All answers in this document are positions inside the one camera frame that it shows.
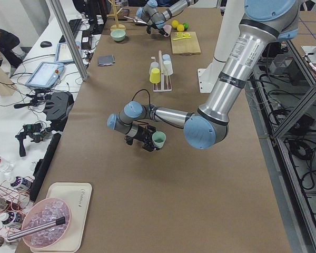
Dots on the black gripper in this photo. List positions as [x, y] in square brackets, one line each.
[141, 131]
[157, 27]

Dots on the green plastic cup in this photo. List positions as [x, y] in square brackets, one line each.
[158, 139]

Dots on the pink plastic cup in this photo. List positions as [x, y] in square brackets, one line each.
[167, 29]

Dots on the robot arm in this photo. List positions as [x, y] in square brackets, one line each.
[262, 23]
[155, 19]

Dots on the light blue plastic cup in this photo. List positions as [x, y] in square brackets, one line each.
[166, 57]

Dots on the grey plastic cup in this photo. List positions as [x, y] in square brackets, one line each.
[153, 65]

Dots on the white plastic cup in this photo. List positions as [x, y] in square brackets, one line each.
[167, 68]

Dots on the yellow plastic cup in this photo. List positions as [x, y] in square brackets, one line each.
[155, 76]

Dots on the metal scoop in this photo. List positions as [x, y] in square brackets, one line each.
[136, 21]

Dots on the whole yellow lemon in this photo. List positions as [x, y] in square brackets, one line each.
[174, 24]
[180, 28]

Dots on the green lime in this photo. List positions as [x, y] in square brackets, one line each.
[186, 26]

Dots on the wooden cutting board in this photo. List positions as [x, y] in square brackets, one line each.
[186, 46]

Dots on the light green bowl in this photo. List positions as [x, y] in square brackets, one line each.
[118, 35]

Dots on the wooden mug tree stand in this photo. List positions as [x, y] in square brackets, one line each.
[116, 9]

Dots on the grey folded cloth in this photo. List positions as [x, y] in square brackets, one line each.
[106, 60]

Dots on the black keyboard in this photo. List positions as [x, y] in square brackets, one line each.
[75, 25]

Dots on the cream plastic tray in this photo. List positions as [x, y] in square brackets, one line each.
[77, 196]

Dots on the blue teach pendant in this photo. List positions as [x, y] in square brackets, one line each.
[63, 54]
[45, 75]

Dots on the black computer mouse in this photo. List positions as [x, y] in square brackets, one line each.
[45, 44]

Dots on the metal muddler tool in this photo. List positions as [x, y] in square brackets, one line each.
[29, 231]

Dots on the pink bowl with ice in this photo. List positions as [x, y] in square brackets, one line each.
[43, 212]

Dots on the white wire cup rack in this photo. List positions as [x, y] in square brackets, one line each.
[165, 84]

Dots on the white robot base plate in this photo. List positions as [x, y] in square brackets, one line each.
[207, 77]

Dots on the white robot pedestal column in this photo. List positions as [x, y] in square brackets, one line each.
[229, 30]

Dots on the aluminium frame post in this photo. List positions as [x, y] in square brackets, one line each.
[66, 31]

